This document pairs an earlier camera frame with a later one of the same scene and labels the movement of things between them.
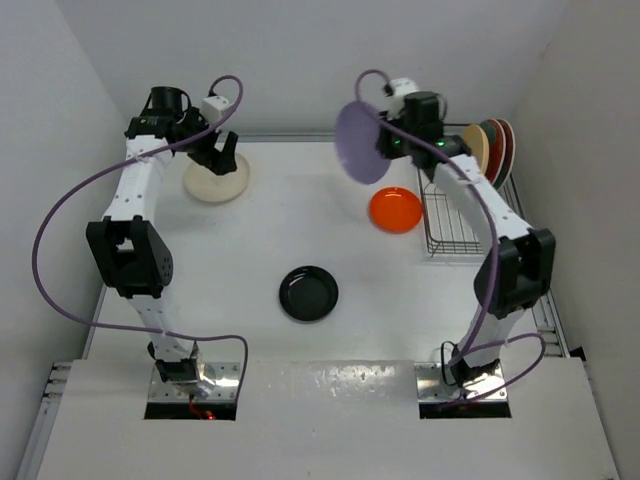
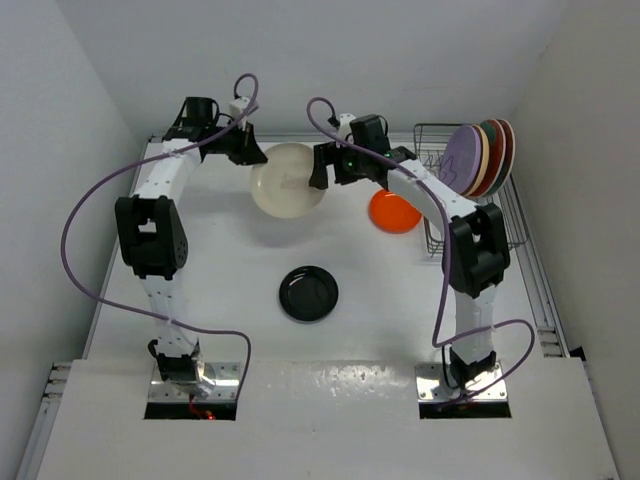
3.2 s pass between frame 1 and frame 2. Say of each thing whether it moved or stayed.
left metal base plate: stayed
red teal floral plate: stayed
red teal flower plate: stayed
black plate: stayed
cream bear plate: moved
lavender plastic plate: moved
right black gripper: moved
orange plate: stayed
